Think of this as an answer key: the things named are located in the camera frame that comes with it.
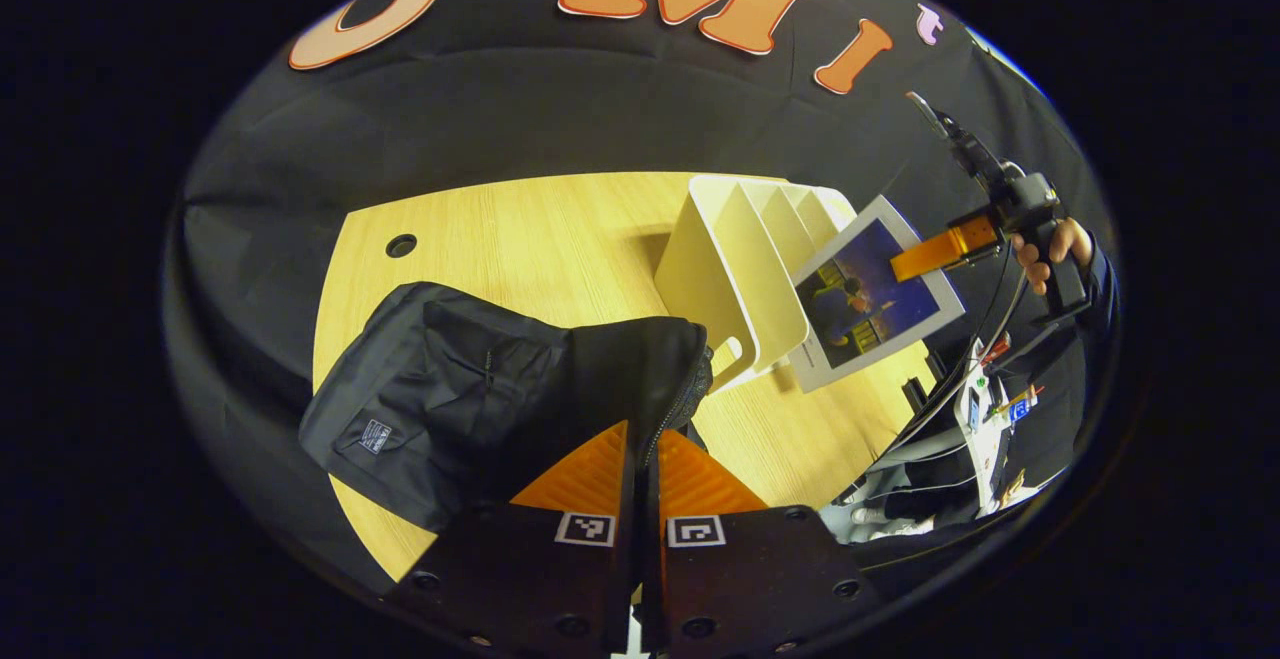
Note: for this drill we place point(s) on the black schoolbag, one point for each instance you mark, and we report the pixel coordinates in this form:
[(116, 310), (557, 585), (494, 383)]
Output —
[(460, 389)]

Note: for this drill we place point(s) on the white board with electronics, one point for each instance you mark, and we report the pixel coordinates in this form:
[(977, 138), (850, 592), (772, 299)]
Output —
[(975, 419)]

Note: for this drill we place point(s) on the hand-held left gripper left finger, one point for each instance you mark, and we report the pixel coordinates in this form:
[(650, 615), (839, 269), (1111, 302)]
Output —
[(530, 589)]

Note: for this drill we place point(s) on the white bookshelf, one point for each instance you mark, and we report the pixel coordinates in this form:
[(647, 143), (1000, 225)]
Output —
[(720, 269)]

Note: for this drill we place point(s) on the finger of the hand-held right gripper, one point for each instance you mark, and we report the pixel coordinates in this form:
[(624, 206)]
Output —
[(940, 249)]

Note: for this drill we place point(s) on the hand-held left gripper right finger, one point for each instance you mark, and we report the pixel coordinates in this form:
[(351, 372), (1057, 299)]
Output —
[(750, 579)]

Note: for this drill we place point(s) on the white book with blue cover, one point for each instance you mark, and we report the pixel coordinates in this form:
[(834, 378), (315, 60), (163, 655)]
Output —
[(860, 309)]

